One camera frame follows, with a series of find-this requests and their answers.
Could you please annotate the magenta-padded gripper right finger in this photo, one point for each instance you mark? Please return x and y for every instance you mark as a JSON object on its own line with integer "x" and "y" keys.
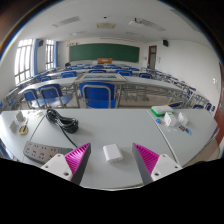
{"x": 146, "y": 160}

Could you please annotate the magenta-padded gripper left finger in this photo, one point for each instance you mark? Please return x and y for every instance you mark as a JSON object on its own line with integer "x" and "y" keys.
{"x": 75, "y": 160}

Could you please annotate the white charger block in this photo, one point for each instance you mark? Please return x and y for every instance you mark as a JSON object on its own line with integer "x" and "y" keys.
{"x": 112, "y": 153}

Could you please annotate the small white printed box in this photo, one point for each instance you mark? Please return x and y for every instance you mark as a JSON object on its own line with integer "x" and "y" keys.
{"x": 170, "y": 119}

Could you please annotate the green and white flat box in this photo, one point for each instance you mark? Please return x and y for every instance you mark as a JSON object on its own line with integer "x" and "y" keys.
{"x": 161, "y": 110}

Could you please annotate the blue seat metal chair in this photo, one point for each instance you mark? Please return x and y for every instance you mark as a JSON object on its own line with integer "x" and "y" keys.
{"x": 51, "y": 93}
{"x": 30, "y": 96}
{"x": 97, "y": 95}

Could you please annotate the red-brown wooden door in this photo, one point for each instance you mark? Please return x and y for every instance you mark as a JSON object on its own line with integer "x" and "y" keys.
{"x": 220, "y": 116}

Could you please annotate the framed picture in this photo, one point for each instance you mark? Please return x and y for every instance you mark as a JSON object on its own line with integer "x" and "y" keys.
{"x": 100, "y": 77}

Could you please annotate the rows of blue chairs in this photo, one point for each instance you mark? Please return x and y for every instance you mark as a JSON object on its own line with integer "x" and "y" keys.
{"x": 125, "y": 72}

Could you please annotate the brown door with window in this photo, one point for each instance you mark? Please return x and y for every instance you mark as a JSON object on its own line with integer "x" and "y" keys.
{"x": 152, "y": 57}

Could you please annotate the orange wooden lectern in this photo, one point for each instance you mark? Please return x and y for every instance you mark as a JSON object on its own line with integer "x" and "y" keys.
{"x": 105, "y": 60}

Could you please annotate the blue curtain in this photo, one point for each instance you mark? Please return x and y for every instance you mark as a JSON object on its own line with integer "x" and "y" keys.
{"x": 56, "y": 54}
{"x": 35, "y": 58}

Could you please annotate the narrow bright window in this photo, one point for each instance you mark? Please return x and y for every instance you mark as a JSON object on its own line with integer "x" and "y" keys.
{"x": 49, "y": 54}

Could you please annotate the large bright window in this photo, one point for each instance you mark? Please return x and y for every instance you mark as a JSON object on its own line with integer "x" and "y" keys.
{"x": 23, "y": 61}

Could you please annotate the green chalkboard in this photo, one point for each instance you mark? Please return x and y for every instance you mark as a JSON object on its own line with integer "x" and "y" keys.
{"x": 104, "y": 52}

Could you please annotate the white ceiling projector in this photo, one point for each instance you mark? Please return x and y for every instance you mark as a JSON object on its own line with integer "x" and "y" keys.
{"x": 135, "y": 22}

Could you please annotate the ceiling air conditioner panel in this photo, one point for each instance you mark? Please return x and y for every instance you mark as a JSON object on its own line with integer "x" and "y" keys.
{"x": 106, "y": 25}

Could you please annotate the ceiling light panels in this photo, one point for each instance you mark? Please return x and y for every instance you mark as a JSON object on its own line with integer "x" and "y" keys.
{"x": 66, "y": 21}

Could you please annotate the black wall speaker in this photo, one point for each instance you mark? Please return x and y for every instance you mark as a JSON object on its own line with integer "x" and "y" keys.
{"x": 40, "y": 43}
{"x": 165, "y": 42}

